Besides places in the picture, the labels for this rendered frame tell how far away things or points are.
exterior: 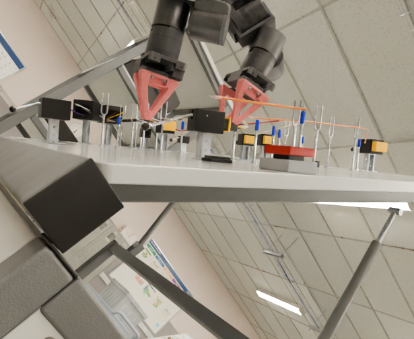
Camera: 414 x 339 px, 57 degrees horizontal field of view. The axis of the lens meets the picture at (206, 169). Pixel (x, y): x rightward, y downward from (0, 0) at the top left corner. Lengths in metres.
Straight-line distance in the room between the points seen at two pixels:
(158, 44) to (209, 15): 0.09
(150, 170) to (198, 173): 0.05
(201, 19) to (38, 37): 7.93
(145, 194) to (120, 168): 0.17
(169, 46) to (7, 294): 0.46
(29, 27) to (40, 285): 8.30
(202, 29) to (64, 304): 0.48
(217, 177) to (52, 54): 8.14
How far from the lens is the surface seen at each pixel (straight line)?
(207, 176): 0.38
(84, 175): 0.33
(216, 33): 0.67
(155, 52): 0.63
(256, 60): 0.75
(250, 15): 0.82
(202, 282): 9.50
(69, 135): 1.65
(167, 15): 0.68
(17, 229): 0.43
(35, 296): 0.35
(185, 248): 9.11
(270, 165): 0.53
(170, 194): 0.53
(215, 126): 0.69
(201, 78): 1.99
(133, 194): 0.50
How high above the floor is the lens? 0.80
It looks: 24 degrees up
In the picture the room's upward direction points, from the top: 51 degrees clockwise
